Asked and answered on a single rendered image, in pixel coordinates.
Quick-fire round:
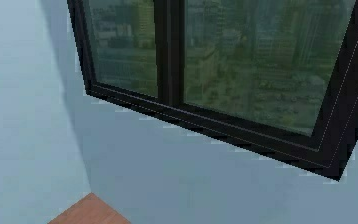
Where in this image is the black framed window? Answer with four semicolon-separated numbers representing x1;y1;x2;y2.
66;0;358;182

